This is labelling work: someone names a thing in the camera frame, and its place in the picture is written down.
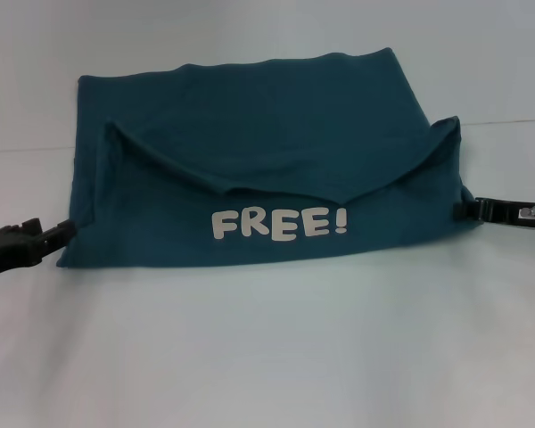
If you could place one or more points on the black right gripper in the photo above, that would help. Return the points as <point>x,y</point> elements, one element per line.
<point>512,215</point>

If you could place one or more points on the teal blue t-shirt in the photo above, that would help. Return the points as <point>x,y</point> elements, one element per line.
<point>267,134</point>

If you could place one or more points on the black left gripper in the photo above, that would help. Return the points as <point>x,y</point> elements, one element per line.
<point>13,247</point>

